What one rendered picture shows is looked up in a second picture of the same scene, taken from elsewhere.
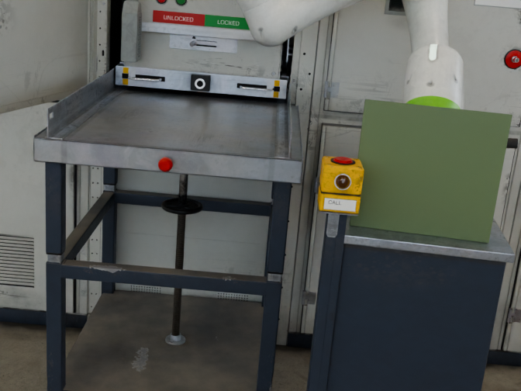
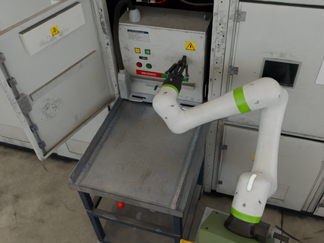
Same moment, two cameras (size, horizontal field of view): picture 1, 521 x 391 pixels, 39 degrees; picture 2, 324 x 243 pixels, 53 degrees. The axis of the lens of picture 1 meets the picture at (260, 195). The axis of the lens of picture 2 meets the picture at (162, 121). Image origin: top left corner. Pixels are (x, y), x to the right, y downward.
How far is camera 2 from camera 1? 134 cm
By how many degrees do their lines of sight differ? 32
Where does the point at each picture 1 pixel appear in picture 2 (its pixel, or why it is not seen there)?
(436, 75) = (248, 201)
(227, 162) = (149, 205)
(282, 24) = (182, 129)
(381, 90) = (255, 115)
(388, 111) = (210, 235)
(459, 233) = not seen: outside the picture
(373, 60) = not seen: hidden behind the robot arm
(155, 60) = (140, 89)
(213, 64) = not seen: hidden behind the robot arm
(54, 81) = (91, 108)
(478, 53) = (314, 106)
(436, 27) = (271, 131)
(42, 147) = (72, 185)
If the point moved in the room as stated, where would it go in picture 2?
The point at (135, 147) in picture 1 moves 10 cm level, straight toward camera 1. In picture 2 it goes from (108, 193) to (103, 211)
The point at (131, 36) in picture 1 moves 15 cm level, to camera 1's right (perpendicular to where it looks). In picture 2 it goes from (123, 89) to (147, 93)
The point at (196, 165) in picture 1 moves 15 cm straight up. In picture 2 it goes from (135, 203) to (132, 186)
